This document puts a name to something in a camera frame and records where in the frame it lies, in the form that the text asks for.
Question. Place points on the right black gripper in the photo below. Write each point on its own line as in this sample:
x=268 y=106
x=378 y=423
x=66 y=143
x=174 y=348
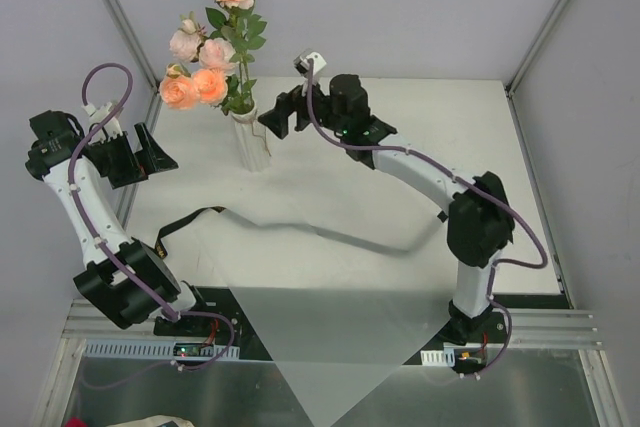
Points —
x=298 y=110

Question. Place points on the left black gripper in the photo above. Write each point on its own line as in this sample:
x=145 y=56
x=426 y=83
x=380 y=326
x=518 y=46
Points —
x=126 y=161

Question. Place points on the black ribbon gold lettering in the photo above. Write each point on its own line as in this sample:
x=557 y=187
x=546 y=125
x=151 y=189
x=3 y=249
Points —
x=185 y=222

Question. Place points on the white wrapping paper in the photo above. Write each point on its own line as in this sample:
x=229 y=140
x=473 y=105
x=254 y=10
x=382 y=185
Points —
x=340 y=297

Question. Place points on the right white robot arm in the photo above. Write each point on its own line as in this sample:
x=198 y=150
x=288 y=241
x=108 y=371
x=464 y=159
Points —
x=478 y=226

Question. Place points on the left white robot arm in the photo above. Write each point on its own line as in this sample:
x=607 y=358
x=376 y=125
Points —
x=125 y=279

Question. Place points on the white ribbed vase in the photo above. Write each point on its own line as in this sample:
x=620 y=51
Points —
x=251 y=138

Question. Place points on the beige cloth bag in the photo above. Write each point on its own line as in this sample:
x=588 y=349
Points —
x=158 y=421

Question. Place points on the red object at bottom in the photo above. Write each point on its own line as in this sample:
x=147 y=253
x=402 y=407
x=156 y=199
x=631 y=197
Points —
x=75 y=422

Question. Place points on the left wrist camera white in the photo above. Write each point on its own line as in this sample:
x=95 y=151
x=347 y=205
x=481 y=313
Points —
x=96 y=115

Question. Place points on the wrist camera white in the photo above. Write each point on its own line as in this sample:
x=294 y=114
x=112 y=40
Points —
x=96 y=115
x=310 y=65

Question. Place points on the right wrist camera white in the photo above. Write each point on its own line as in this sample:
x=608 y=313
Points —
x=310 y=65

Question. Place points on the left white cable duct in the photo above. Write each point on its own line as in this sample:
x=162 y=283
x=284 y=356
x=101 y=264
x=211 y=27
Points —
x=158 y=350

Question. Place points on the white cable duct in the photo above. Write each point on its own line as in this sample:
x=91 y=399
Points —
x=438 y=358
x=158 y=350

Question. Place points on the left aluminium frame post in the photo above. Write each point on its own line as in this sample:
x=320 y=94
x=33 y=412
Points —
x=132 y=42

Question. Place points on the aluminium frame post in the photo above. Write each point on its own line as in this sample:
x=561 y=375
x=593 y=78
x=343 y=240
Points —
x=550 y=22
x=132 y=42

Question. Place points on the right white cable duct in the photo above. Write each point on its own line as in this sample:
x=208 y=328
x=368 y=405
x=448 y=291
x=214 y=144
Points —
x=438 y=358

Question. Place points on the right aluminium frame post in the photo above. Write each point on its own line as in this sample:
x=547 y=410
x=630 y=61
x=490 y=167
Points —
x=550 y=22

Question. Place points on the aluminium front rail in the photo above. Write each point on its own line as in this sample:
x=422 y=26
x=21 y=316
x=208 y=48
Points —
x=531 y=328

